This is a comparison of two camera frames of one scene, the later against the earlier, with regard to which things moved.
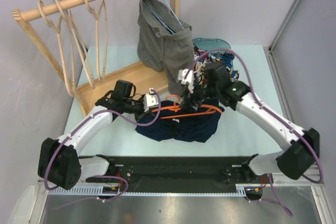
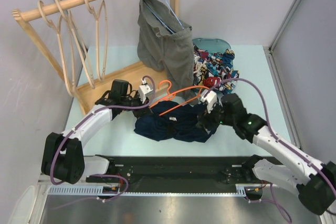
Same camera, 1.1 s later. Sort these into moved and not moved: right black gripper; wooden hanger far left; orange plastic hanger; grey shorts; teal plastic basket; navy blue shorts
Moved: right black gripper; orange plastic hanger
Not moved: wooden hanger far left; navy blue shorts; grey shorts; teal plastic basket
